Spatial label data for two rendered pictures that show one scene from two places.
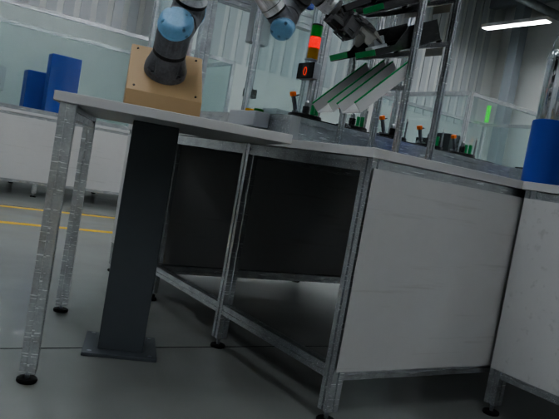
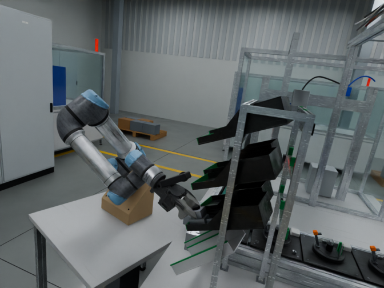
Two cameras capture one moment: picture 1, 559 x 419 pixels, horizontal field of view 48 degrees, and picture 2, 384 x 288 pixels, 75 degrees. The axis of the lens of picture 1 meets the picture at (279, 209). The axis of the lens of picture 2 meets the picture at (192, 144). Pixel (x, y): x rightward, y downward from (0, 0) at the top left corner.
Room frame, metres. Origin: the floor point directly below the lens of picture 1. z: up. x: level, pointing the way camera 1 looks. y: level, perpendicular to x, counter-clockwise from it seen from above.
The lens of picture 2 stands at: (1.70, -0.83, 1.71)
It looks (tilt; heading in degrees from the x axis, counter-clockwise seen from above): 15 degrees down; 52
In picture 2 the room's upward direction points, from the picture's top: 7 degrees clockwise
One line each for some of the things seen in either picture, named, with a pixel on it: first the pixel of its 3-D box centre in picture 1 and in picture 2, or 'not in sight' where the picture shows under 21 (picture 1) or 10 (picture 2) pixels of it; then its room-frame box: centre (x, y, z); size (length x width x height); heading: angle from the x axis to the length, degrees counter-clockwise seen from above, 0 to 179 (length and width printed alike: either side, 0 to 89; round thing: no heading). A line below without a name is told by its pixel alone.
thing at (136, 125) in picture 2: not in sight; (142, 127); (4.85, 5.52, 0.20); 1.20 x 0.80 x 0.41; 123
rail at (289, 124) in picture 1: (237, 124); (211, 204); (2.78, 0.24, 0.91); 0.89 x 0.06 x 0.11; 34
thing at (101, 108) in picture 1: (170, 123); (131, 215); (2.30, 0.44, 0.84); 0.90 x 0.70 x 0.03; 13
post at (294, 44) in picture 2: (325, 17); (275, 136); (2.88, -0.05, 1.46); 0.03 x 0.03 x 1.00; 34
